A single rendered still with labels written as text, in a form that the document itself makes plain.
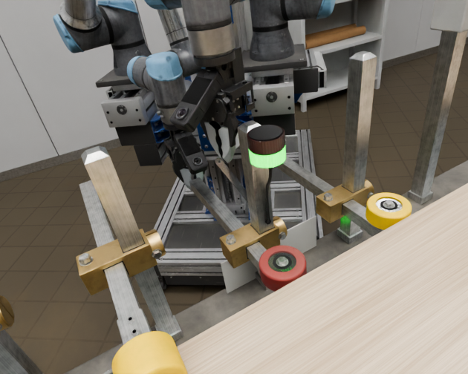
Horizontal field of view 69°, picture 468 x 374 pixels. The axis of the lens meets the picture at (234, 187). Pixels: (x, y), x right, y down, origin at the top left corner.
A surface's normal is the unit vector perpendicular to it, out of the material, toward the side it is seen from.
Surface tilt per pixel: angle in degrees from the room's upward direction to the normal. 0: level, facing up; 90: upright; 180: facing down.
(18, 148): 90
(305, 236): 90
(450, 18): 90
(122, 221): 90
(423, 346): 0
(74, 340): 0
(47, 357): 0
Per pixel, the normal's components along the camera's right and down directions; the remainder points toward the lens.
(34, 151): 0.39, 0.48
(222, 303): -0.14, -0.81
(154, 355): 0.21, -0.89
